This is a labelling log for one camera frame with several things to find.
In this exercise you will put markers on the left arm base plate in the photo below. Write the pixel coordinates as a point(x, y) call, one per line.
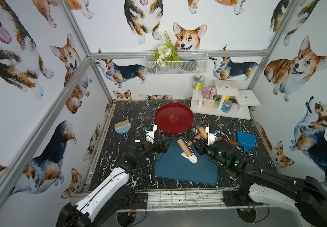
point(136, 201)

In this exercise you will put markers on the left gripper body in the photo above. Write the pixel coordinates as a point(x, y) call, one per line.
point(158, 143)

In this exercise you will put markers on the metal dough scraper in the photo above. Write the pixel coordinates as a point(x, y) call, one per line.
point(204, 136)

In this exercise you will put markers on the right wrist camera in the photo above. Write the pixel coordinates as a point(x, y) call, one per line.
point(212, 135)

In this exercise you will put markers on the artificial green white flowers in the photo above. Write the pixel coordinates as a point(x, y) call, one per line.
point(165, 53)

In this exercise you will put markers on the red round tray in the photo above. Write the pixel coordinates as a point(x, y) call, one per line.
point(174, 118)

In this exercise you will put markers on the yellow sunflower seed can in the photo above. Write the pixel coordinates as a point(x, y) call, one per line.
point(198, 82)

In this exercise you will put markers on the white wire wall basket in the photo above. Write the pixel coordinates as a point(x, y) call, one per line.
point(191, 62)

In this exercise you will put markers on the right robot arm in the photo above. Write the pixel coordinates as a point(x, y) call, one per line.
point(306, 196)

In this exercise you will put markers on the light blue hand brush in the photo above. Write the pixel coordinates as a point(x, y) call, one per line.
point(123, 128)

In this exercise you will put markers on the round metal cutter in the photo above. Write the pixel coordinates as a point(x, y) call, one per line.
point(195, 131)

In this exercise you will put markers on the white dough piece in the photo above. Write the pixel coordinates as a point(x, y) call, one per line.
point(192, 158)

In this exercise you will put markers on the wooden double roller pin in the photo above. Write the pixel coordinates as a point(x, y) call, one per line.
point(186, 146)

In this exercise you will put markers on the white tiered shelf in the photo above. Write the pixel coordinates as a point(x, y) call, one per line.
point(224, 99)

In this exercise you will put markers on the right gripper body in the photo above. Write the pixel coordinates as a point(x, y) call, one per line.
point(203, 146)

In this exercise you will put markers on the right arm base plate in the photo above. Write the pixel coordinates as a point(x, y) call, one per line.
point(236, 198)

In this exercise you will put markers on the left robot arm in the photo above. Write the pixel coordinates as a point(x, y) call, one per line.
point(113, 193)

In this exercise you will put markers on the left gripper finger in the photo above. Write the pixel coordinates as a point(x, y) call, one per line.
point(165, 149)
point(165, 141)

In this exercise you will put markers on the blue can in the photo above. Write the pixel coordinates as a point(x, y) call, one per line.
point(226, 107)

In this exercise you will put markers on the teal plastic tray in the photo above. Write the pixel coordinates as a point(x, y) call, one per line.
point(172, 165)

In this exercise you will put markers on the pink flower decoration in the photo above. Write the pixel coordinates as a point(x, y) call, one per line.
point(208, 93)

